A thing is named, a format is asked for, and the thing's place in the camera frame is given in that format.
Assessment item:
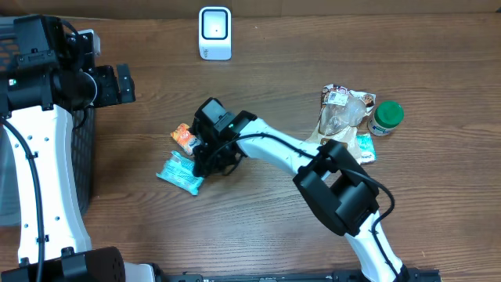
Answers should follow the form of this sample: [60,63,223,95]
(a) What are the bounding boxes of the orange snack packet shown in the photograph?
[171,123,200,155]

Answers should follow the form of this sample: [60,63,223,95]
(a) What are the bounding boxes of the teal white snack packet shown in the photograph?
[156,150,204,196]

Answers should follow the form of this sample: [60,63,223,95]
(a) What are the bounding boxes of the brown pastry bag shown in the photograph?
[307,84,377,163]

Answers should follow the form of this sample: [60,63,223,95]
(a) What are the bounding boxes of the green white tissue pack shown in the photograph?
[356,133,377,164]

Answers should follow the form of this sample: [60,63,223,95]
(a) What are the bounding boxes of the green lid jar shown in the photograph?
[367,100,404,136]

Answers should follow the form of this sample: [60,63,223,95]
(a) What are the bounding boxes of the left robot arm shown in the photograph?
[1,15,160,281]

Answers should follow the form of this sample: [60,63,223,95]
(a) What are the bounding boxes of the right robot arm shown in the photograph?
[190,98,409,281]

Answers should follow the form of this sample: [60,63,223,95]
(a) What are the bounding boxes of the grey plastic basket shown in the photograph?
[1,16,95,226]

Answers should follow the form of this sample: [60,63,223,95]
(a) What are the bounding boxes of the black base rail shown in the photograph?
[162,268,442,282]

